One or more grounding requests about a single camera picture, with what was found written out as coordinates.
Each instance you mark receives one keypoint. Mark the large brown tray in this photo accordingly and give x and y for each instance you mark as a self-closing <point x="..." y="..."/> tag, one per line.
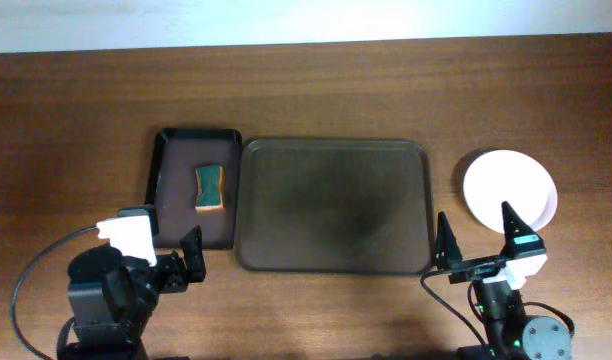
<point x="357" y="206"/>

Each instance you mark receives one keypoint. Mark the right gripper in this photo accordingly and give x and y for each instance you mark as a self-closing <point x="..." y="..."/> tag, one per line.
<point x="446" y="250"/>

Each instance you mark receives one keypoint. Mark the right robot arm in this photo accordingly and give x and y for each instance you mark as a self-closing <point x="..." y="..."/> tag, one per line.
<point x="494" y="297"/>

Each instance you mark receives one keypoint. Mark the white plate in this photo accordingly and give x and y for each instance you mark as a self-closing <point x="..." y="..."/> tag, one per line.
<point x="506" y="175"/>

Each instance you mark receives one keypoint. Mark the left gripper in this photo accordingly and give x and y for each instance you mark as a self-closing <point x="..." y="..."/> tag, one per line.
<point x="178" y="277"/>

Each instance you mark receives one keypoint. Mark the small black tray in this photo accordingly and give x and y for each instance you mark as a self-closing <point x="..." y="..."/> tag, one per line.
<point x="172" y="185"/>

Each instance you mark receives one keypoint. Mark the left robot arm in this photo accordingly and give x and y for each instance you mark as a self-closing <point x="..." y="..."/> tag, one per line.
<point x="113" y="297"/>

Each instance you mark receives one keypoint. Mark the green and orange sponge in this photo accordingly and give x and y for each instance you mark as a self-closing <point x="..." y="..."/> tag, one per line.
<point x="210" y="180"/>

